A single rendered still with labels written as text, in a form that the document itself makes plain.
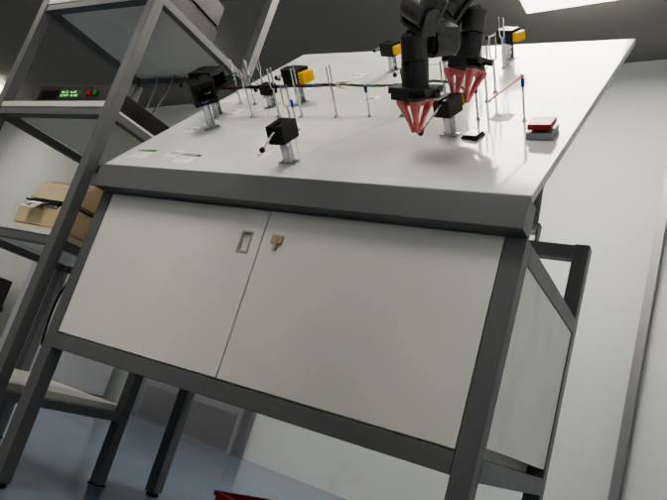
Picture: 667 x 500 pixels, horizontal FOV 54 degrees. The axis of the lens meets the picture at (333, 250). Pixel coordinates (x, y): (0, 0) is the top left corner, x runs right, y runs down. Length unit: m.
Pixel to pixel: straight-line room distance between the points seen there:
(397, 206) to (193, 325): 0.55
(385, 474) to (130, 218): 2.32
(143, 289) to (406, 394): 0.75
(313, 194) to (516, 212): 0.44
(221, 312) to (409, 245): 0.46
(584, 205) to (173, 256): 2.49
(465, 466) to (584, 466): 2.15
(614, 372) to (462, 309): 2.16
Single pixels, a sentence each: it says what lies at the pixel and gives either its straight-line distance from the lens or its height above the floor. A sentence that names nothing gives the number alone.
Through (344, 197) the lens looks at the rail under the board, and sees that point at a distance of 1.36.
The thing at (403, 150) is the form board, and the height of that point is 1.01.
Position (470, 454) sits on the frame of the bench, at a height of 0.40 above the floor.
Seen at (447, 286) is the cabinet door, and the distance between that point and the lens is 1.25.
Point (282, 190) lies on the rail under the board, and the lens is 1.46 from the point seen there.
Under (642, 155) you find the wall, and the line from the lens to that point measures 3.71.
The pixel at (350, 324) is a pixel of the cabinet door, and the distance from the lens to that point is 1.30.
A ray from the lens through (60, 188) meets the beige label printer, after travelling 2.11.
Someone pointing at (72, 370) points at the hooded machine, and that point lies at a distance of 5.01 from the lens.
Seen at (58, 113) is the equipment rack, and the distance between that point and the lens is 2.18.
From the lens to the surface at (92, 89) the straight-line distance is 2.15.
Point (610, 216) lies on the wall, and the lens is 3.59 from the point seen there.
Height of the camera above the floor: 0.39
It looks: 14 degrees up
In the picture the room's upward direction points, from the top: 17 degrees clockwise
